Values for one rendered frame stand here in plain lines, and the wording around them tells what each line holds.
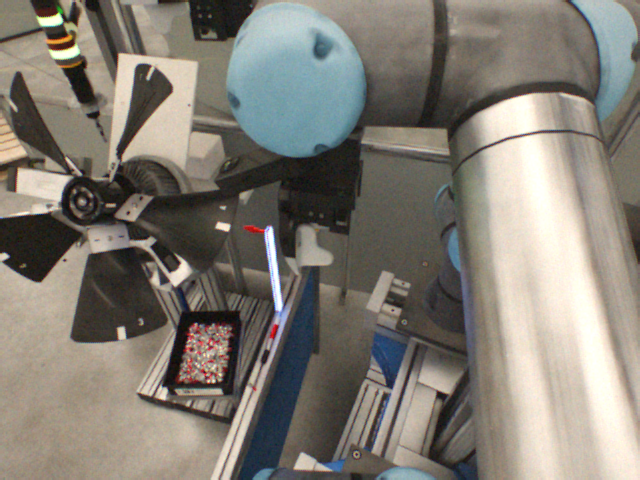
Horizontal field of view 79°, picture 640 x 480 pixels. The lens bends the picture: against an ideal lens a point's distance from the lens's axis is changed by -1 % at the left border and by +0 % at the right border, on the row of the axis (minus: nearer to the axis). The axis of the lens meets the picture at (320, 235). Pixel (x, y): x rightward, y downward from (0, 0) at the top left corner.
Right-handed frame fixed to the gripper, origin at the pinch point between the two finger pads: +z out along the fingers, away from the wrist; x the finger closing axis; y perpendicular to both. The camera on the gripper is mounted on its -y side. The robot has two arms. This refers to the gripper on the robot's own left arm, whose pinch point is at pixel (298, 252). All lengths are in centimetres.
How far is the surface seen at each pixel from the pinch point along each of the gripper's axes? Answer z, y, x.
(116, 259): 36, -54, 16
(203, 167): 50, -62, 75
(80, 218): 24, -61, 18
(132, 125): 8, -51, 34
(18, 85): 3, -81, 37
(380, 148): 44, 3, 95
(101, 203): 20, -54, 20
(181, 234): 25.1, -35.0, 19.5
